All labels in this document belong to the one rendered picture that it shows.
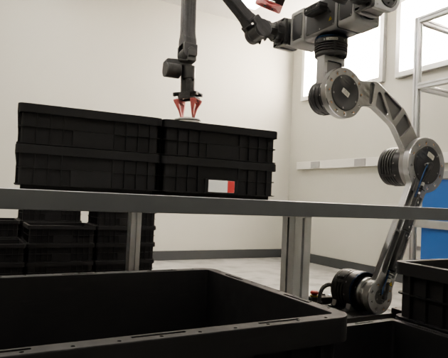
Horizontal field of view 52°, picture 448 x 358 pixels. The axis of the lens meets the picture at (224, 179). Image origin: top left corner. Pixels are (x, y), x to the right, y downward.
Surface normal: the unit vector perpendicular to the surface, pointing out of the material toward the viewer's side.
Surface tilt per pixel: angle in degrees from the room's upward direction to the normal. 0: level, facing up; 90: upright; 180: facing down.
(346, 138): 90
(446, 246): 90
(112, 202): 90
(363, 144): 90
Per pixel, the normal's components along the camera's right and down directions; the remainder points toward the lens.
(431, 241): -0.87, -0.06
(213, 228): 0.49, -0.01
